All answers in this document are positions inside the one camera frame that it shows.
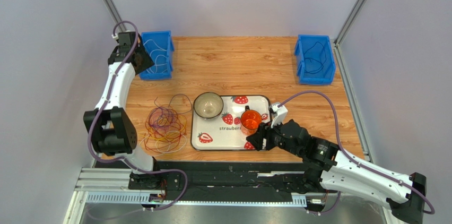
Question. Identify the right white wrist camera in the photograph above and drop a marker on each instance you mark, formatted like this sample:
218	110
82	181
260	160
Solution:
278	112

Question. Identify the grey ceramic bowl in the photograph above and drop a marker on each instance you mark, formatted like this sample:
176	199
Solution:
208	105

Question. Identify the orange translucent mug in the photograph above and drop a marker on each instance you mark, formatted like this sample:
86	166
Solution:
250	121

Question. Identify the aluminium front rail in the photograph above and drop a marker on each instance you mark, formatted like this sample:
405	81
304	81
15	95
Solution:
107	185

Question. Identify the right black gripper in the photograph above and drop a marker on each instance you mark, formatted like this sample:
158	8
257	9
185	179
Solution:
266	138

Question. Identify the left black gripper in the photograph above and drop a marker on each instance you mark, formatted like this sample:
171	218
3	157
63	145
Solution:
147	62

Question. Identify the blue plastic bin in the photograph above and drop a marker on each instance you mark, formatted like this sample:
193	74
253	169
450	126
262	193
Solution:
315	60
160	47

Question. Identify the right blue plastic bin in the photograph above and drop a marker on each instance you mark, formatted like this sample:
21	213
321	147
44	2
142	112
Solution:
315	60

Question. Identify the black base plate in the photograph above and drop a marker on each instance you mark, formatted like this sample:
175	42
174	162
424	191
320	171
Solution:
229	181

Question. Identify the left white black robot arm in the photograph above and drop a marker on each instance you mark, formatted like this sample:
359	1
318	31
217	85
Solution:
111	133

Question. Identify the left blue plastic bin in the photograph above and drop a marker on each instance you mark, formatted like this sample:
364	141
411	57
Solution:
160	47

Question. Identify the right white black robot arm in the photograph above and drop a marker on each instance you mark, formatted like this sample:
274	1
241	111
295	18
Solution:
329	168

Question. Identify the white strawberry tray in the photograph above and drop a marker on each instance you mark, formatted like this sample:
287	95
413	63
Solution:
223	132

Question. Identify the right aluminium frame post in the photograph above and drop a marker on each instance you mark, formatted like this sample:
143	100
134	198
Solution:
373	56

